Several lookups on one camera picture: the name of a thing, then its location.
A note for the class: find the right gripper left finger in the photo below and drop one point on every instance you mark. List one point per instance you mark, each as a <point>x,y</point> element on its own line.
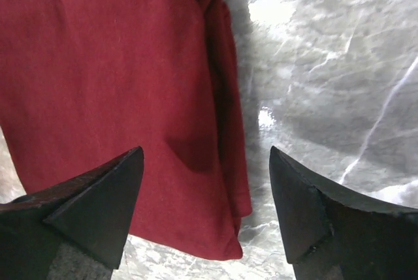
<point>76,229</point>

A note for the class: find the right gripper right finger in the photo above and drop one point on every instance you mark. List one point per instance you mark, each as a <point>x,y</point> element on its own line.
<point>332,232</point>

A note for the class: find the dark red t shirt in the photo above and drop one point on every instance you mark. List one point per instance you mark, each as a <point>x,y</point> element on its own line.
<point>83,81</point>

